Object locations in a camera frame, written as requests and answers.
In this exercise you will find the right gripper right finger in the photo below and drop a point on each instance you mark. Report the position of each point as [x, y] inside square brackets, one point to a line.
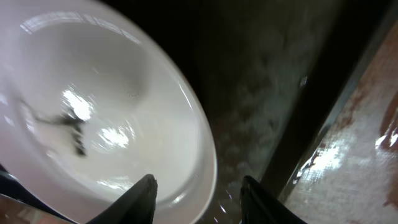
[260, 207]

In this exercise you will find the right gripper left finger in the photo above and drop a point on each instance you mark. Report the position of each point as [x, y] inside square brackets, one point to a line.
[135, 206]

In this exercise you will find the large brown tray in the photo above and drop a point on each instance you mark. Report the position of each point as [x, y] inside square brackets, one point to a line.
[267, 73]

